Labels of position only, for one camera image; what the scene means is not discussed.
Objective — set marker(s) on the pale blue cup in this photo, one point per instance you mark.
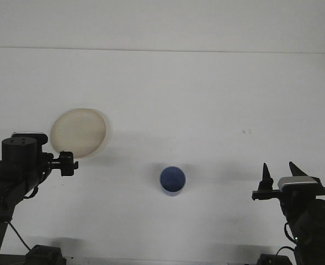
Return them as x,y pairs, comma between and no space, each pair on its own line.
172,182

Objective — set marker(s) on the pale round plate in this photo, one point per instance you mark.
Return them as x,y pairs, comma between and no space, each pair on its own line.
79,132

